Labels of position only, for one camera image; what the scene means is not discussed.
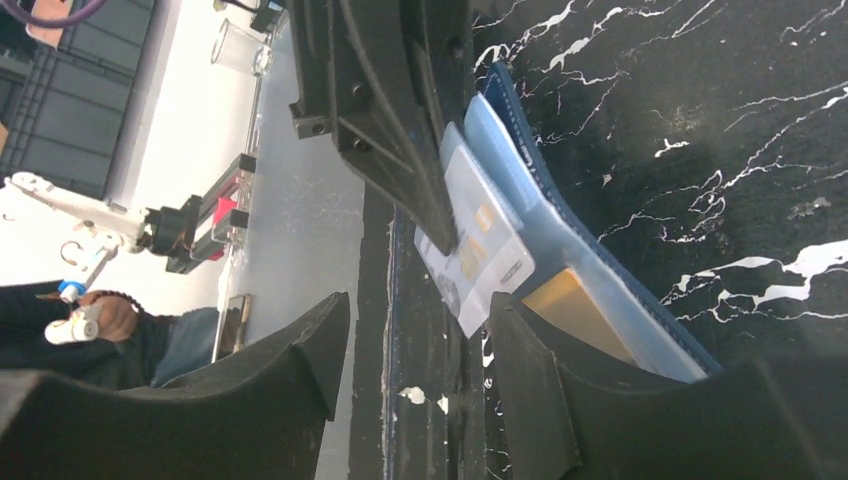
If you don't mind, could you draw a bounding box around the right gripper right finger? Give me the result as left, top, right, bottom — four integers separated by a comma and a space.
488, 293, 847, 479

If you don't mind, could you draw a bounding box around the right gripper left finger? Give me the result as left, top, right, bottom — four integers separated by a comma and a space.
1, 292, 350, 479

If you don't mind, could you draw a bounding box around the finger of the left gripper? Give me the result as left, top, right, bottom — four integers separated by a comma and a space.
287, 0, 473, 254

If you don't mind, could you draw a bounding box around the navy blue card holder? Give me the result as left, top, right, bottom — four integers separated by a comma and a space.
464, 62, 721, 383

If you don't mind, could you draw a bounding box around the orange striped card navy holder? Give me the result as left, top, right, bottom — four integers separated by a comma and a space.
522, 268, 636, 365

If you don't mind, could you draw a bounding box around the white striped card in navy holder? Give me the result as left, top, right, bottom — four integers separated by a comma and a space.
414, 144, 536, 337

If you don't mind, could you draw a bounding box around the smartphone with gold case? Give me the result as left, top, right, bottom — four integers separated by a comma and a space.
211, 294, 252, 363

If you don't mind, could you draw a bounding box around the person hand at back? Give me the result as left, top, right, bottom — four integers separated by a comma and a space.
78, 290, 144, 343

